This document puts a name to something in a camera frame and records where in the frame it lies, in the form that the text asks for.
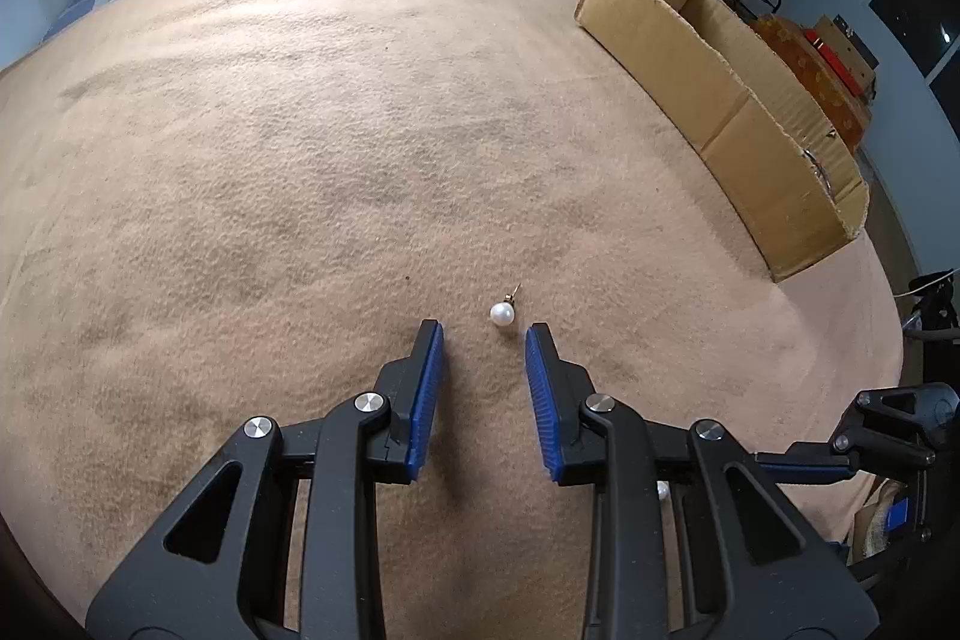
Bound black clamp on floor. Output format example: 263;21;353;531
898;268;958;341

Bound boxes on orange table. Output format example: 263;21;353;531
804;16;878;97

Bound dark window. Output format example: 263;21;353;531
869;0;960;83

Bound orange floral covered table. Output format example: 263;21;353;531
750;14;872;152

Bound tan blanket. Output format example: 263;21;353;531
2;0;903;638

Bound open cardboard box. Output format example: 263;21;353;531
574;0;869;281

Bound white pearl earring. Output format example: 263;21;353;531
488;284;521;328

